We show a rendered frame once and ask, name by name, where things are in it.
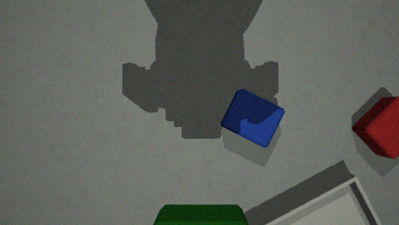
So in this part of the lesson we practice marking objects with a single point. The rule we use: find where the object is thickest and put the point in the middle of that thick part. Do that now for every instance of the blue block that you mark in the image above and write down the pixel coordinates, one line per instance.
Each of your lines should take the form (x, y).
(253, 118)

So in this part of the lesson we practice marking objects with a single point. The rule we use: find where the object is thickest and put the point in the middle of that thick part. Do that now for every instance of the green block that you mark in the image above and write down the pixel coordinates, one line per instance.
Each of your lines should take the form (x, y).
(201, 214)

